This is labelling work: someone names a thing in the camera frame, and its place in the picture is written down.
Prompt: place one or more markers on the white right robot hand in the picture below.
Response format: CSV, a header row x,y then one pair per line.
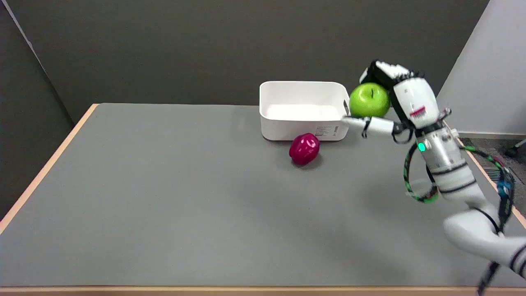
x,y
413,100

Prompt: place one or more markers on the green apple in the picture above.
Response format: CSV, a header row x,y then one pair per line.
x,y
369,100

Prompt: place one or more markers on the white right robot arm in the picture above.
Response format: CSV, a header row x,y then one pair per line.
x,y
456,181

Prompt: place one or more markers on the white plastic box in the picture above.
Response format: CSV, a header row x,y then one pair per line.
x,y
303,110

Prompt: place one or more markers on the red apple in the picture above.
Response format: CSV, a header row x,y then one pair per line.
x,y
304,149

